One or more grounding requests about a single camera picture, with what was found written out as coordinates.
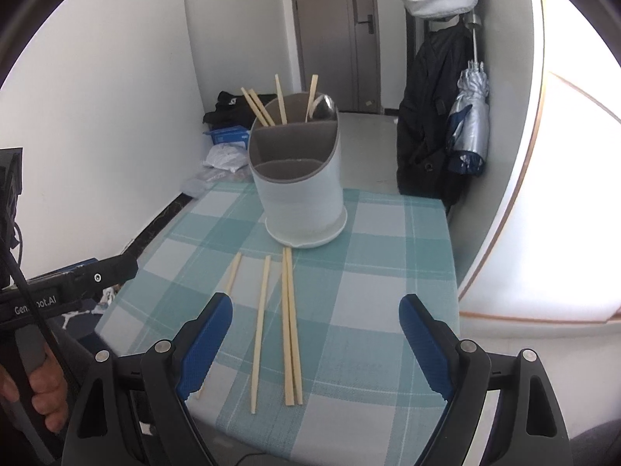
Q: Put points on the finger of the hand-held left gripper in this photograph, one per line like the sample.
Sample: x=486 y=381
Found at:
x=104 y=272

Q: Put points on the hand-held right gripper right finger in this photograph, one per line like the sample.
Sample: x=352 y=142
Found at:
x=427 y=344

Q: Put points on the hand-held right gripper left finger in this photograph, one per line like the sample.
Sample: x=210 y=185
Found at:
x=206 y=344

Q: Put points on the wooden chopstick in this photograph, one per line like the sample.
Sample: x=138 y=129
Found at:
x=234 y=274
x=294 y=340
x=288 y=330
x=261 y=330
x=264 y=109
x=311 y=97
x=281 y=99

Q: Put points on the white oval utensil holder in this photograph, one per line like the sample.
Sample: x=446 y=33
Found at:
x=301 y=189

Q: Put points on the chopsticks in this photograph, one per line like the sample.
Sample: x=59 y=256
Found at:
x=254 y=107

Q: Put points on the metal spoon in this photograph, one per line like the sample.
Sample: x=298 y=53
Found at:
x=324 y=107

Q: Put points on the person's left hand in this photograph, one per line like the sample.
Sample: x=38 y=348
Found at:
x=46 y=388

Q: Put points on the teal checkered tablecloth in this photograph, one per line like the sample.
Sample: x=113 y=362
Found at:
x=368 y=276

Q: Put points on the grey plastic package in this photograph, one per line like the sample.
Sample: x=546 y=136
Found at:
x=208 y=184

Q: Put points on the white plastic package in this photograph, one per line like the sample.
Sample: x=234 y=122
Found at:
x=224 y=158

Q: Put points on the blue cardboard box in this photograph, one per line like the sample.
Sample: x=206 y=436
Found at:
x=225 y=135

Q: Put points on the black clothes pile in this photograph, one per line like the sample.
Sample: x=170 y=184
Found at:
x=228 y=107

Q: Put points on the silver folded umbrella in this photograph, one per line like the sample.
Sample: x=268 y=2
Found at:
x=468 y=126

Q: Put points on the black hanging jacket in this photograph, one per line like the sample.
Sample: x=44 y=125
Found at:
x=427 y=121

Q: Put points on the grey door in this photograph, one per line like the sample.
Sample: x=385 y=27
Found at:
x=330 y=34

